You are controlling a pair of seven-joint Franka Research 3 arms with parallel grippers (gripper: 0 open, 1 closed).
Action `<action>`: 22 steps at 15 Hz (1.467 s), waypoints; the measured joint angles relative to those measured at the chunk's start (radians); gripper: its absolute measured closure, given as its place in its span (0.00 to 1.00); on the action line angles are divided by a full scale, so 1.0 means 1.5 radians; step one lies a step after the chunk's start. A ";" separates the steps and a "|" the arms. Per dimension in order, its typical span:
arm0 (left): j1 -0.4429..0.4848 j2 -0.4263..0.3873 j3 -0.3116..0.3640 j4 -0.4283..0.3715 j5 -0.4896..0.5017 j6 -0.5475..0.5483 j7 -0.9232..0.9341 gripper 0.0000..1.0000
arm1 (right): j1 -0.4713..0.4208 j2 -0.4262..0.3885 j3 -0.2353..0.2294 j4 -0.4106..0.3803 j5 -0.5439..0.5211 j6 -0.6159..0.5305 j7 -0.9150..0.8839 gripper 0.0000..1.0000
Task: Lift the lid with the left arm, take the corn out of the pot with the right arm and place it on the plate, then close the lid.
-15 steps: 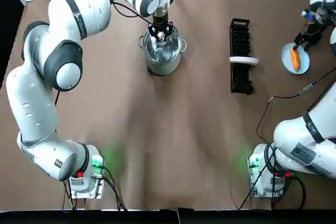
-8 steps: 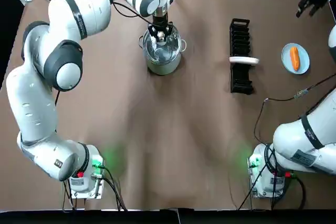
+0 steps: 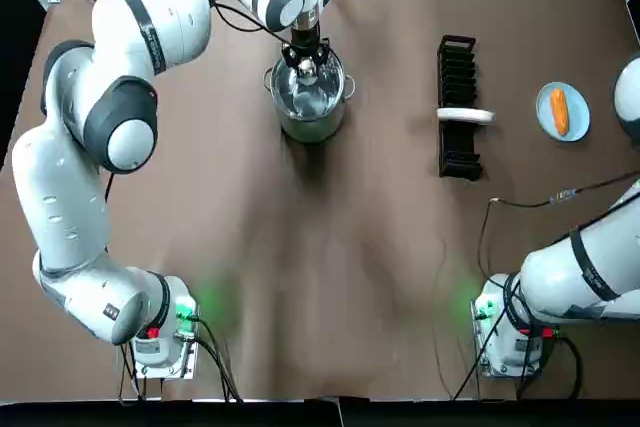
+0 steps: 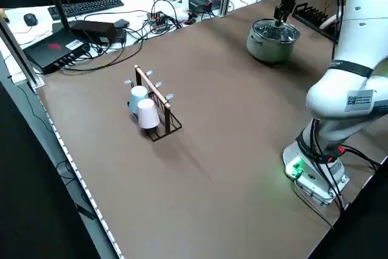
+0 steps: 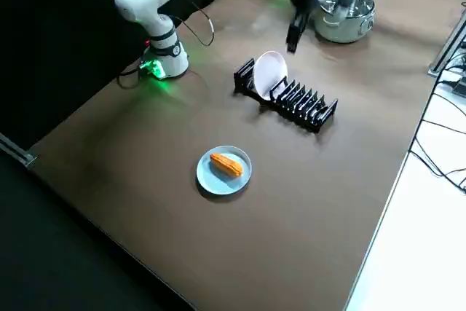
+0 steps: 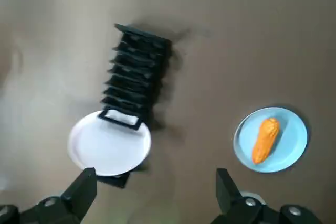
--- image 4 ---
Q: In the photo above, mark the black power brick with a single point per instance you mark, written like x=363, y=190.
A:
x=94, y=30

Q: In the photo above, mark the black computer mouse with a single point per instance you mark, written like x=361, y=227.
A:
x=30, y=19

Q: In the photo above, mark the light blue cup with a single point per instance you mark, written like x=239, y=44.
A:
x=136, y=98

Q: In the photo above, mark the pale pink round plate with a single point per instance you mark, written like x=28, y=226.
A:
x=329, y=22

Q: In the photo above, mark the grey hub with plugs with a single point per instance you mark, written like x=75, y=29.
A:
x=159, y=21

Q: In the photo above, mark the black keyboard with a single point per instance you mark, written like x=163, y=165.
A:
x=88, y=5

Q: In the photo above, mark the black flat box red logo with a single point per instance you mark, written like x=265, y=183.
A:
x=51, y=49

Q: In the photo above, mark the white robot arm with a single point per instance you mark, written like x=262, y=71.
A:
x=342, y=95

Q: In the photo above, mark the black slotted dish rack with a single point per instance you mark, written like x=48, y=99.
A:
x=312, y=16

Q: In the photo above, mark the glass pot lid steel knob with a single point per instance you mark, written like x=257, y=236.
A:
x=269, y=31

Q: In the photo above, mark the black monitor stand pole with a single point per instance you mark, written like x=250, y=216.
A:
x=57, y=1

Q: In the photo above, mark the aluminium table edge profile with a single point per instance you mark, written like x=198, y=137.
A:
x=18, y=49

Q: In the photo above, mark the pale pink cup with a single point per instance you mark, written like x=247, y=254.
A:
x=148, y=115

